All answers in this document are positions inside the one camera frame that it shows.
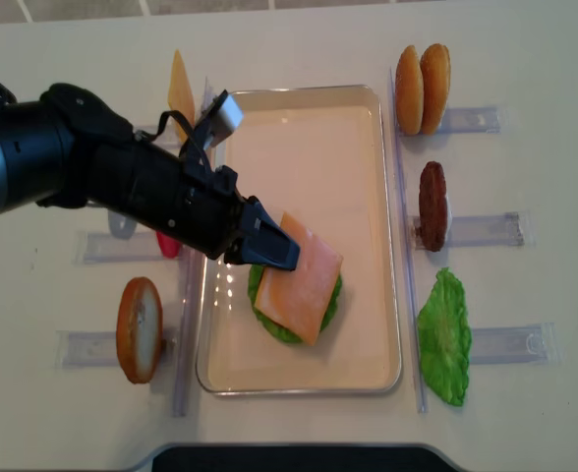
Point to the black base at table edge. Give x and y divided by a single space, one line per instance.
298 458

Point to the clear holder for buns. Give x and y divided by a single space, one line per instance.
473 120

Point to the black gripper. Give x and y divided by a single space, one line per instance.
180 198

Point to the clear holder for patty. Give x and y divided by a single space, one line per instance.
511 229

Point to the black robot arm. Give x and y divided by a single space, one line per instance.
69 149

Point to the clear holder for lettuce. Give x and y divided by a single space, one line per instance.
528 344

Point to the pale yellow cheese slice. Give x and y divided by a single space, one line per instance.
298 299

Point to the right long clear plastic rail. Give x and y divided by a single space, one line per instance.
407 251

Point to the clear holder for bread slice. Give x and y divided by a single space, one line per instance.
86 349

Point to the upright brown meat patty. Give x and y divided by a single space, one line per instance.
433 206

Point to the long clear plastic rail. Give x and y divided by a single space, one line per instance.
407 251
191 280

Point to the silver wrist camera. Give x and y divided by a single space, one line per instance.
223 117

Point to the orange cheese slice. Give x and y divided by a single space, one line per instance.
180 97

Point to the left long clear plastic rail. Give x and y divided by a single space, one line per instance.
191 280

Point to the red tomato slice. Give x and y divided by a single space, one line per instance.
169 247

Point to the clear holder for tomato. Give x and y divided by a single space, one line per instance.
103 248

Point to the right golden bun half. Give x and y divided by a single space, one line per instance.
436 71

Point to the upright green lettuce leaf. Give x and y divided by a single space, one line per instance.
445 339

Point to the green lettuce leaf on tray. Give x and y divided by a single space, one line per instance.
276 330

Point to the silver metal tray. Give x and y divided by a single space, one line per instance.
317 154

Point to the golden bun half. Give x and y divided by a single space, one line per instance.
436 71
409 92

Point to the bread slice with white face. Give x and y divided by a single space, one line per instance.
139 330

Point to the left golden bun half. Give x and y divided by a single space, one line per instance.
409 92

